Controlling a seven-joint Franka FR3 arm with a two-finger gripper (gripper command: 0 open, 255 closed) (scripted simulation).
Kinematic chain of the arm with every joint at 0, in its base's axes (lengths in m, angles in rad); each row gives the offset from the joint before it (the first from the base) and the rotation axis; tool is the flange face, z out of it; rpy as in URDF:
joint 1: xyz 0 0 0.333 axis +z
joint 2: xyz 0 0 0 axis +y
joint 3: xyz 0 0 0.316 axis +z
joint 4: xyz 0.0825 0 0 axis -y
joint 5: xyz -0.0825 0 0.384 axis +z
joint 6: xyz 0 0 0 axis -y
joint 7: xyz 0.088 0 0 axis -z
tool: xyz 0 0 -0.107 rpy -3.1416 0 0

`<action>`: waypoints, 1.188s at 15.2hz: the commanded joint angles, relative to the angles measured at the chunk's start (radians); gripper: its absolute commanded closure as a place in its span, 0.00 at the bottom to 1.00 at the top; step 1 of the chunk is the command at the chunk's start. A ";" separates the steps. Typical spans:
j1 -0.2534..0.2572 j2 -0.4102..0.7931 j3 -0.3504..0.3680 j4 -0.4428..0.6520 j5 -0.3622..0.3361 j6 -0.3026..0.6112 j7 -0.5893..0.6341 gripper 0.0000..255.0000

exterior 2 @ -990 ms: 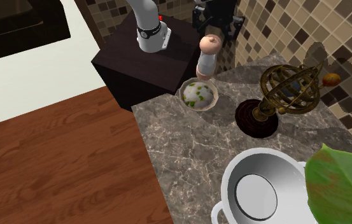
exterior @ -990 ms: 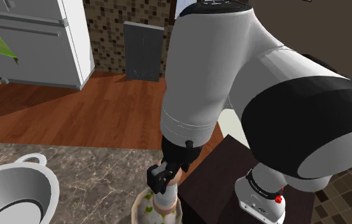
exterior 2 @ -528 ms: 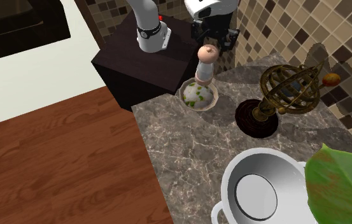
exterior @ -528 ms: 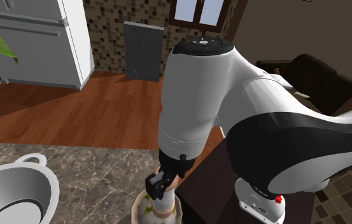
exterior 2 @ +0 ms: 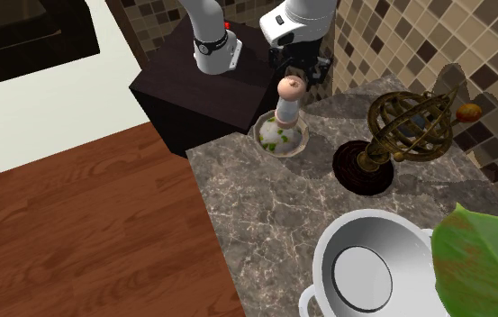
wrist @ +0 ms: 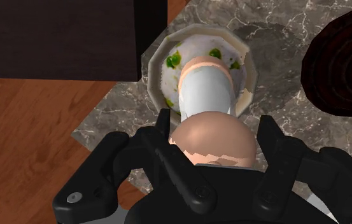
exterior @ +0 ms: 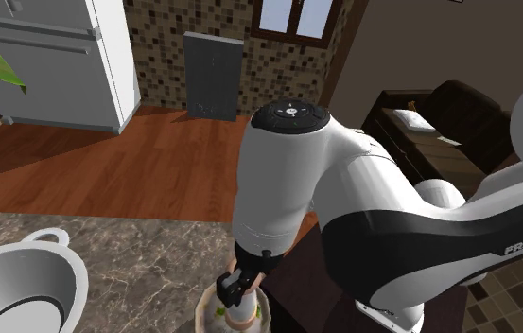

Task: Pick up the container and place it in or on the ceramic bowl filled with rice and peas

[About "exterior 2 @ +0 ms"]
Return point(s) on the dark robot stand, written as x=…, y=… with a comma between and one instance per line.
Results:
x=196, y=101

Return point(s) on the white cooking pot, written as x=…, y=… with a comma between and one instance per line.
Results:
x=362, y=281

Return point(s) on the white bowl with green spots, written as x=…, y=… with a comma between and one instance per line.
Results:
x=282, y=141

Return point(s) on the white and pink pepper mill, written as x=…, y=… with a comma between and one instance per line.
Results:
x=287, y=107

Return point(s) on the dark framed window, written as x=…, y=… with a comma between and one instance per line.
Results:
x=20, y=35

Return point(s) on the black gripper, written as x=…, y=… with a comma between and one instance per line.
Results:
x=300, y=56

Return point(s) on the green plant leaf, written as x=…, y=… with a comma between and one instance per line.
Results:
x=485, y=268

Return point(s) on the brass armillary sphere, dark base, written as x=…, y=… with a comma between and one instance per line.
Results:
x=406, y=127

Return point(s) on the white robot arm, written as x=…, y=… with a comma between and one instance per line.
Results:
x=213, y=48

